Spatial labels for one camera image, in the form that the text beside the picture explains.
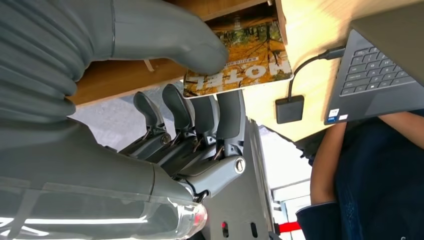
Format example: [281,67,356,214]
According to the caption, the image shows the wooden slotted card holder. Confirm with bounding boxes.
[67,0,288,109]

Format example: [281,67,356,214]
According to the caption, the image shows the seated person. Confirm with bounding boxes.
[295,109,424,240]

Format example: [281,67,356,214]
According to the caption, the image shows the grey metal gate stand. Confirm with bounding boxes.
[198,117,277,240]

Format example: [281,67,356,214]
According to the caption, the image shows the red barrier bar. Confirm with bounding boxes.
[279,221,302,234]

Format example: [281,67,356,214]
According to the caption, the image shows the black square usb hub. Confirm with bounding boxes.
[275,95,305,125]

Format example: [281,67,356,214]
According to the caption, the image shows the grey laptop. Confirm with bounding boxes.
[323,4,424,126]

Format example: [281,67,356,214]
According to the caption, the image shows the black hub cable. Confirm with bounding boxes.
[287,46,346,100]

